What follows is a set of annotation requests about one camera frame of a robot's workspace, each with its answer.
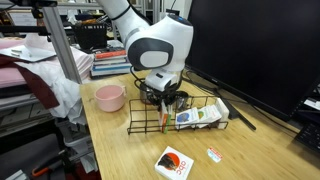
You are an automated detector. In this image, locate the small steel cup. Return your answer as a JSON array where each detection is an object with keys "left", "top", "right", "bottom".
[{"left": 175, "top": 91, "right": 195, "bottom": 112}]

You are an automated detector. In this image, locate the transport board book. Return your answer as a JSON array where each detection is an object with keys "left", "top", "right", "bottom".
[{"left": 214, "top": 97, "right": 231, "bottom": 130}]

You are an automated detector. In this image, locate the grey flat tray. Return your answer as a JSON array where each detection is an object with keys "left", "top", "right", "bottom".
[{"left": 0, "top": 44, "right": 58, "bottom": 64}]

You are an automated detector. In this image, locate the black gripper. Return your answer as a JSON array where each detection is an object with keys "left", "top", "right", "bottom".
[{"left": 144, "top": 86, "right": 181, "bottom": 108}]

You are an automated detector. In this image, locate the black monitor stand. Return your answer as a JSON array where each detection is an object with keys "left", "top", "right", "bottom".
[{"left": 181, "top": 64, "right": 258, "bottom": 132}]

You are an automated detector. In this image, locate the stack of books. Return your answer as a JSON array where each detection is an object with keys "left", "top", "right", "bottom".
[{"left": 89, "top": 49, "right": 133, "bottom": 80}]

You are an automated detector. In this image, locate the aluminium frame post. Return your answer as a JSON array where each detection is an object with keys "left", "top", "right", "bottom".
[{"left": 41, "top": 6, "right": 83, "bottom": 85}]

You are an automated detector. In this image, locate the pink fabric stack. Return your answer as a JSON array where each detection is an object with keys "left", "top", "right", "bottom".
[{"left": 0, "top": 37, "right": 96, "bottom": 88}]

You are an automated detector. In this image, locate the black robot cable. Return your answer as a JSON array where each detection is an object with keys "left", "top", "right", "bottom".
[{"left": 129, "top": 65, "right": 149, "bottom": 92}]

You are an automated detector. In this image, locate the white crumpled cloth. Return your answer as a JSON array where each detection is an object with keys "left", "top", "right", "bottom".
[{"left": 16, "top": 61, "right": 89, "bottom": 126}]

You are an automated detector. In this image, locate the large black computer monitor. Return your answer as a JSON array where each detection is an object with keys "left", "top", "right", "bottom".
[{"left": 178, "top": 0, "right": 320, "bottom": 122}]

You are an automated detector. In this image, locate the black keyboard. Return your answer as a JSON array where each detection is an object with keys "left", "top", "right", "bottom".
[{"left": 294, "top": 121, "right": 320, "bottom": 155}]

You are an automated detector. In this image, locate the vegetables board book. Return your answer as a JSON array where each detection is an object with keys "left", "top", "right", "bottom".
[{"left": 196, "top": 104, "right": 223, "bottom": 130}]

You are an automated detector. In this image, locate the red abc board book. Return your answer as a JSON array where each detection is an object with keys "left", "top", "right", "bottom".
[{"left": 154, "top": 145, "right": 195, "bottom": 180}]

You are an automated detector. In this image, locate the maroon cloth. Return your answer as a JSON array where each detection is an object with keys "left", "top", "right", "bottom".
[{"left": 0, "top": 54, "right": 61, "bottom": 111}]

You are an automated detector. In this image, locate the black wire rack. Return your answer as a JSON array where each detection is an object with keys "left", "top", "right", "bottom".
[{"left": 126, "top": 95, "right": 230, "bottom": 136}]

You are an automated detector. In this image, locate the green board book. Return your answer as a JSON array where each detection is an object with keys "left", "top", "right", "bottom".
[{"left": 163, "top": 104, "right": 174, "bottom": 135}]

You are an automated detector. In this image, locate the orange handled tool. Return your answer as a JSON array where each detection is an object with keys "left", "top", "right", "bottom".
[{"left": 31, "top": 154, "right": 65, "bottom": 178}]

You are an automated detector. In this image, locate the black mesh basket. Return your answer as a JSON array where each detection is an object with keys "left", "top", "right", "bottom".
[{"left": 71, "top": 21, "right": 110, "bottom": 51}]

